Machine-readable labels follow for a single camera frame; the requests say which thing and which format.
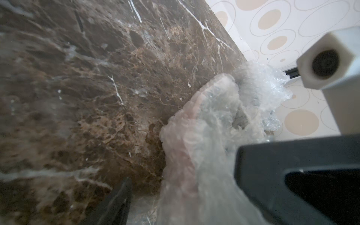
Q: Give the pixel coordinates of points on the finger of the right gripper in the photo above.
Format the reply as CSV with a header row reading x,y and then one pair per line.
x,y
312,181

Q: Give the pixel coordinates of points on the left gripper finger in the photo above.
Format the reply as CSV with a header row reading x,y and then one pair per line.
x,y
114,208

